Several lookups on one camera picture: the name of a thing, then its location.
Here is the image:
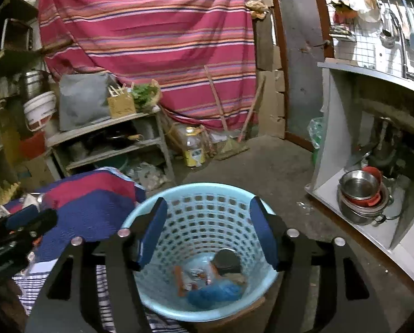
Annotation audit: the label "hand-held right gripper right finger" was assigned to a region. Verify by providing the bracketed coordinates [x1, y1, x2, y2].
[249, 196, 391, 333]

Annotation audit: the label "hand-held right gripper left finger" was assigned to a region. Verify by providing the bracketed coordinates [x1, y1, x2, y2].
[25, 198, 168, 333]

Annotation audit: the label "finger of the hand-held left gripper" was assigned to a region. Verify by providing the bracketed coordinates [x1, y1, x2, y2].
[4, 205, 40, 231]
[18, 209, 59, 238]

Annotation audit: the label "light blue plastic basket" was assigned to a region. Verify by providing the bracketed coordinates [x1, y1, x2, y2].
[120, 182, 280, 323]

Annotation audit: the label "black frying pan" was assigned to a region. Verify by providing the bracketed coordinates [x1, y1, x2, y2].
[85, 130, 140, 150]

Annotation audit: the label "green plastic bag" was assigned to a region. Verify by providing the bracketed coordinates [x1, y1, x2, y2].
[307, 117, 324, 150]

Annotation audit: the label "wooden stick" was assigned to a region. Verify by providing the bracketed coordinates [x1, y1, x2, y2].
[237, 75, 266, 143]

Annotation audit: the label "large steel pot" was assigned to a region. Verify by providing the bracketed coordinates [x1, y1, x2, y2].
[21, 70, 51, 99]

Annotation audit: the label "tall wooden shelf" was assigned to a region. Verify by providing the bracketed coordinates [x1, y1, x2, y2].
[0, 0, 46, 190]

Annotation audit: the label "grey metal door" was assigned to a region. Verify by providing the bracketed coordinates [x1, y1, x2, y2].
[265, 0, 332, 151]

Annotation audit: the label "steel bowl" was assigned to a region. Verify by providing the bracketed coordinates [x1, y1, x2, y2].
[339, 170, 381, 200]

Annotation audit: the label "sink basin underside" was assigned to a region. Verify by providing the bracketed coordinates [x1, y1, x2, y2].
[353, 96, 414, 137]

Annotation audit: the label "grey fabric bag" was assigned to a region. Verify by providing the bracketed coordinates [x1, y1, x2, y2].
[59, 73, 114, 132]

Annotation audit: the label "low grey shelf rack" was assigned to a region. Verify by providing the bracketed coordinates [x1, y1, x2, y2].
[45, 106, 176, 185]

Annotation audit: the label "wire wall rack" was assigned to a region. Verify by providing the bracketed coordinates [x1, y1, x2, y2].
[332, 0, 414, 79]

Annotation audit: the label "straw broom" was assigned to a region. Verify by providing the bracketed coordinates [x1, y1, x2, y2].
[203, 65, 250, 162]

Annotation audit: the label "red striped hanging cloth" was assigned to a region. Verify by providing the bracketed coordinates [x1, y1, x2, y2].
[39, 0, 258, 132]

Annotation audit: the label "red blue plaid blanket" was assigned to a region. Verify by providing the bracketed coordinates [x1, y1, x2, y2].
[0, 167, 194, 333]

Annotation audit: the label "white sink cabinet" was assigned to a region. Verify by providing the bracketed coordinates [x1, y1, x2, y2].
[304, 58, 414, 287]

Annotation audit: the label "stack of cardboard boxes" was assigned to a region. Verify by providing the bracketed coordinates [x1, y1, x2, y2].
[255, 14, 286, 138]

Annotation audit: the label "bunch of green leaves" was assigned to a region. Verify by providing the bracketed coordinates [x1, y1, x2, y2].
[131, 79, 162, 110]

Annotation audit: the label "red plastic bowl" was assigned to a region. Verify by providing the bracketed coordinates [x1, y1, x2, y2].
[349, 166, 383, 207]

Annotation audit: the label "white orange printed packet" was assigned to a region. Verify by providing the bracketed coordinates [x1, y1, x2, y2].
[174, 264, 221, 297]

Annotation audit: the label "steel faucet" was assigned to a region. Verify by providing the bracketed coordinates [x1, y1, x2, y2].
[387, 10, 414, 80]

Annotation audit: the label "red plastic basin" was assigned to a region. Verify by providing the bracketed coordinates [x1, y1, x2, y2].
[18, 132, 47, 159]

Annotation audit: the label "hanging plastic bags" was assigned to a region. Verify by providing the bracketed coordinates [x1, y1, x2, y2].
[324, 0, 381, 24]

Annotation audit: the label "yellow egg carton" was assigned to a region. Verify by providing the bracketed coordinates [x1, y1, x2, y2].
[0, 180, 22, 209]

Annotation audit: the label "steel pot with handles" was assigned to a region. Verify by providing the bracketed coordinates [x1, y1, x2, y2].
[337, 187, 402, 227]

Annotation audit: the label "yellow oil bottle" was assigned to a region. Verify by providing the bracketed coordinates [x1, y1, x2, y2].
[183, 127, 206, 168]

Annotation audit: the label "wooden utensil box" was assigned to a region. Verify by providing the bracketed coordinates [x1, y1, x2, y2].
[107, 82, 137, 118]

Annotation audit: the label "jar with dark lid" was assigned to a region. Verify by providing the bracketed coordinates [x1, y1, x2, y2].
[214, 249, 244, 278]

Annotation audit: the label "white plastic bucket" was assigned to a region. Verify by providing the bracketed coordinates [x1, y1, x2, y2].
[23, 91, 57, 132]

